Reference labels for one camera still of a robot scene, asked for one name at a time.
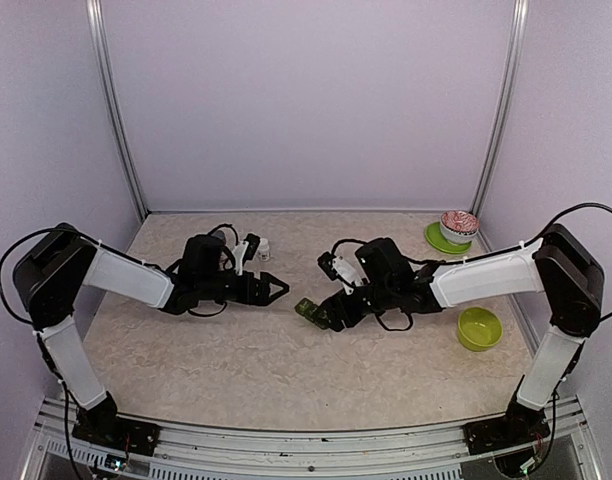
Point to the small white pill bottle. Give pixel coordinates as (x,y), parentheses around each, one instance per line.
(263,251)

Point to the green saucer plate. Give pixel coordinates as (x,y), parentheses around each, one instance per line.
(435,238)

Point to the left aluminium frame post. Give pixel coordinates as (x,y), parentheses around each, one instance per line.
(94,9)

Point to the front aluminium rail base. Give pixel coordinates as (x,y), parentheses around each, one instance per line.
(183,450)

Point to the orange grey-capped supplement bottle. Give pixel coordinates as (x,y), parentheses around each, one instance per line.
(221,235)

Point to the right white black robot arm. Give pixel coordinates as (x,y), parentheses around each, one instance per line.
(554,264)

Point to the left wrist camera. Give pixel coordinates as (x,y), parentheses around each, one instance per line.
(252,243)

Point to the lime green bowl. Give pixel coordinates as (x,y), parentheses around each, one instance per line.
(479,329)

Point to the green weekly pill organizer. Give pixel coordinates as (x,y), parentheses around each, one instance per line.
(309,310)

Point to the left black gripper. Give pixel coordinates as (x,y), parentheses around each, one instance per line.
(263,298)

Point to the right aluminium frame post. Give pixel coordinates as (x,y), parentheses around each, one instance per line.
(511,68)

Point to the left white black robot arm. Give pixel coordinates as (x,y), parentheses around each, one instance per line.
(43,274)

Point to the red patterned white bowl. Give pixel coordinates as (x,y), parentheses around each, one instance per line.
(459,227)

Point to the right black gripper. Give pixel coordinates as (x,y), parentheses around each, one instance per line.
(331,304)

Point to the aluminium frame post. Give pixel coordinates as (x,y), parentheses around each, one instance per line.
(94,9)
(511,68)

